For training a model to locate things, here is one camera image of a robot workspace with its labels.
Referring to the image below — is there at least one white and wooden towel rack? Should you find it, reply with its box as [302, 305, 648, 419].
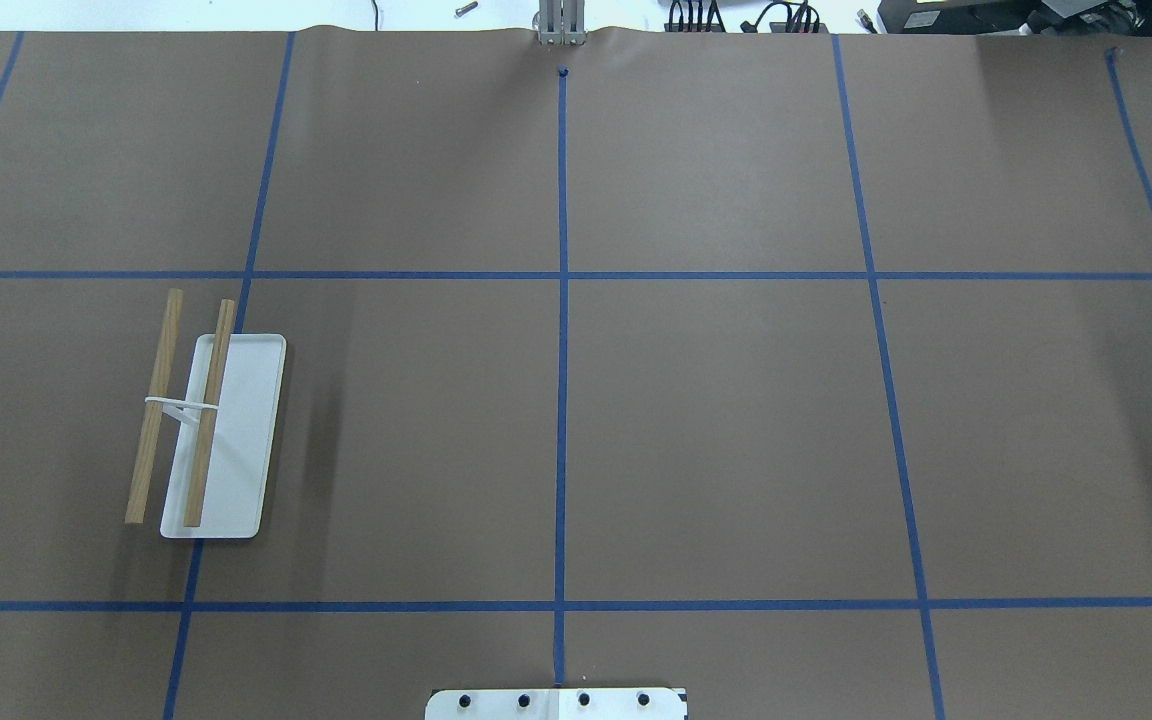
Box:
[124, 288, 288, 541]

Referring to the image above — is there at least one black usb hub near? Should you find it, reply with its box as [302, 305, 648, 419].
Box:
[740, 1, 828, 35]

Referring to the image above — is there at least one aluminium camera frame post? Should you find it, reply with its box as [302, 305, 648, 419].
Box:
[535, 0, 588, 46]

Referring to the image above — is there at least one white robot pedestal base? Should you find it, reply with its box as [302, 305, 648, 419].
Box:
[424, 687, 690, 719]

